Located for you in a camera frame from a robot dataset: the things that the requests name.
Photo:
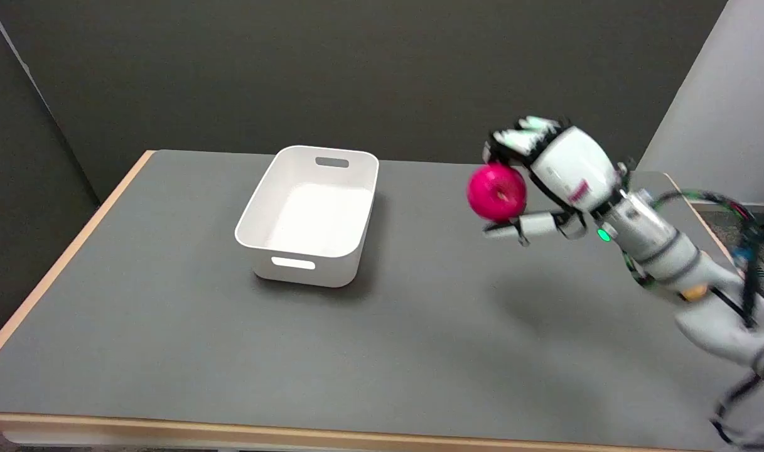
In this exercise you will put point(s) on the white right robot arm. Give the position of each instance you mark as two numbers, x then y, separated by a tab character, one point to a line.
683	263

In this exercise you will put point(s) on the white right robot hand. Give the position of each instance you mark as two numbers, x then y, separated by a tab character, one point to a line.
570	168

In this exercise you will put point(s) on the white plastic box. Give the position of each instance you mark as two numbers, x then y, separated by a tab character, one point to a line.
309	215

